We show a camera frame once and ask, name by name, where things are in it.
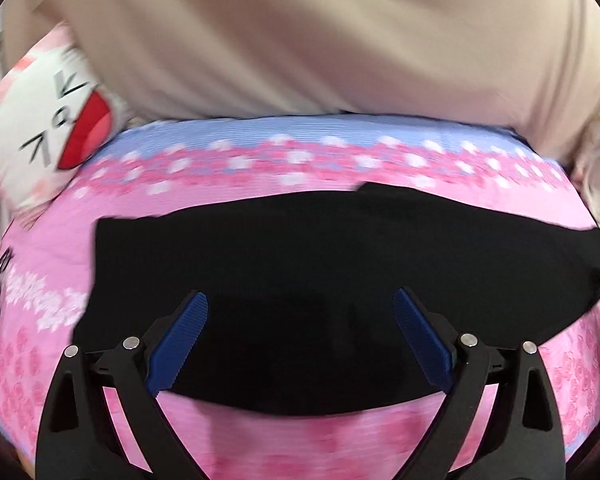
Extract white cat print pillow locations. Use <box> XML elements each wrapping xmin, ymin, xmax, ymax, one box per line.
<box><xmin>0</xmin><ymin>22</ymin><xmax>131</xmax><ymax>211</ymax></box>

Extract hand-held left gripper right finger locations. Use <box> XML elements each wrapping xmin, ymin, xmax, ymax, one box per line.
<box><xmin>392</xmin><ymin>287</ymin><xmax>563</xmax><ymax>480</ymax></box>

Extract black pants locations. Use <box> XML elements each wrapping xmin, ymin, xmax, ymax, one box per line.
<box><xmin>72</xmin><ymin>180</ymin><xmax>600</xmax><ymax>417</ymax></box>

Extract beige blanket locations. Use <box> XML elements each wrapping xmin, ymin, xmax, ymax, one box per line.
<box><xmin>2</xmin><ymin>0</ymin><xmax>600</xmax><ymax>168</ymax></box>

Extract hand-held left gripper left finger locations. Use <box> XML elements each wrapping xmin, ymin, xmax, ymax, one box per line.
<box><xmin>37</xmin><ymin>290</ymin><xmax>210</xmax><ymax>480</ymax></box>

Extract pink floral bedsheet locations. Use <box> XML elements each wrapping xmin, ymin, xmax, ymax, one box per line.
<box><xmin>0</xmin><ymin>112</ymin><xmax>600</xmax><ymax>480</ymax></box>

